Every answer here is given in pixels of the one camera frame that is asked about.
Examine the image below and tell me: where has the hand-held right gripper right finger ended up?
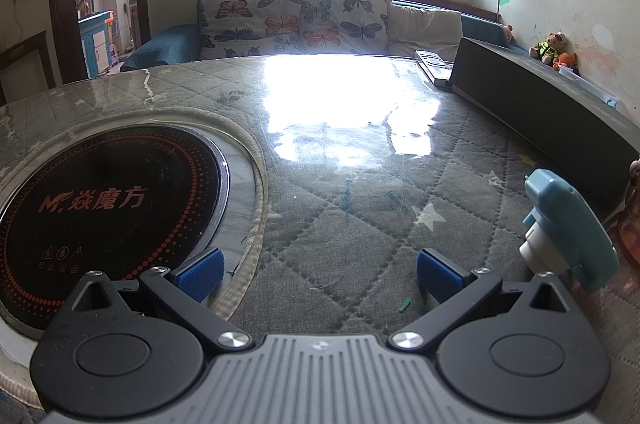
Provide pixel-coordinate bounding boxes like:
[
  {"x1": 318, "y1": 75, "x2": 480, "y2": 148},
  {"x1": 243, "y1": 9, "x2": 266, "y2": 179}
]
[{"x1": 389, "y1": 248, "x2": 576, "y2": 351}]

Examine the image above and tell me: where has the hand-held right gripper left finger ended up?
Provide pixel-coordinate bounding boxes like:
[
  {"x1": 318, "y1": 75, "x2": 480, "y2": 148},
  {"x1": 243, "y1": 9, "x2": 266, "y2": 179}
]
[{"x1": 64, "y1": 248, "x2": 253, "y2": 353}]

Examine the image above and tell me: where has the black round induction hob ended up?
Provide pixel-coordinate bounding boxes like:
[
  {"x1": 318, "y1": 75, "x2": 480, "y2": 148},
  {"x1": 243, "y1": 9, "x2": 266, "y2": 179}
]
[{"x1": 0, "y1": 124, "x2": 232, "y2": 345}]

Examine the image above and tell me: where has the light blue handheld device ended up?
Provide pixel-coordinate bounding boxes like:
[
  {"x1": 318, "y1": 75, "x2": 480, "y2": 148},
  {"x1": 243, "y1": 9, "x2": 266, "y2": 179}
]
[{"x1": 519, "y1": 168, "x2": 620, "y2": 295}]

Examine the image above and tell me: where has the long dark box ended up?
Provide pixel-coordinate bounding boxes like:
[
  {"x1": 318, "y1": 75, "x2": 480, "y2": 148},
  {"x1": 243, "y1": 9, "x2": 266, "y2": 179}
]
[{"x1": 450, "y1": 36, "x2": 640, "y2": 212}]

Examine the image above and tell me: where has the grey remote control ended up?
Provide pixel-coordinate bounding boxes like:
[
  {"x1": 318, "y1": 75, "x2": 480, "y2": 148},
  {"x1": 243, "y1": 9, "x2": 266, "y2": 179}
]
[{"x1": 415, "y1": 50, "x2": 455, "y2": 89}]

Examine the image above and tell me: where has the blue sofa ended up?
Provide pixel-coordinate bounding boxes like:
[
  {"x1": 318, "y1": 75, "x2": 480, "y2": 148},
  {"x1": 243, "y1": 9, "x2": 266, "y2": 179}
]
[{"x1": 120, "y1": 0, "x2": 533, "y2": 72}]

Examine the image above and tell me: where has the beige pillow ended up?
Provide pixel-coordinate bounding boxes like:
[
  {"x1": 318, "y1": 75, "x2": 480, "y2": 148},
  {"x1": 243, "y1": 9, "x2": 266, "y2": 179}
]
[{"x1": 387, "y1": 3, "x2": 463, "y2": 59}]

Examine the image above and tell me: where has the orange toy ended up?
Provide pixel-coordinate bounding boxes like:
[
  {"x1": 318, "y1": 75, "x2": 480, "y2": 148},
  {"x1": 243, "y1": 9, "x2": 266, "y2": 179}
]
[{"x1": 552, "y1": 52, "x2": 580, "y2": 75}]

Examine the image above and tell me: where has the blue white cabinet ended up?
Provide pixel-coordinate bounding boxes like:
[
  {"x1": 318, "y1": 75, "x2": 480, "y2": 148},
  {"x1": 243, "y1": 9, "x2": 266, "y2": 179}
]
[{"x1": 79, "y1": 10, "x2": 116, "y2": 77}]

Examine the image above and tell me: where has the butterfly print cushion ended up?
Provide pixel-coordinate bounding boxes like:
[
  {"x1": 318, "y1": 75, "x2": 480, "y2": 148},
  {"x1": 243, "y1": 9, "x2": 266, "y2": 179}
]
[
  {"x1": 299, "y1": 0, "x2": 393, "y2": 54},
  {"x1": 197, "y1": 0, "x2": 306, "y2": 60}
]

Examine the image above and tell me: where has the teddy bear toy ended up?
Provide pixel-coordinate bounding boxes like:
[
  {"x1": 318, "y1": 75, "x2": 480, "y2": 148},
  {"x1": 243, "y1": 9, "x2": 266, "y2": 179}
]
[{"x1": 530, "y1": 31, "x2": 568, "y2": 65}]

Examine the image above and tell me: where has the dark wooden chair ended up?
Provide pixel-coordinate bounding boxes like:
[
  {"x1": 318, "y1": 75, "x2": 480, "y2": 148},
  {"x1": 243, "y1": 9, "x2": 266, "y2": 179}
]
[{"x1": 0, "y1": 30, "x2": 57, "y2": 105}]

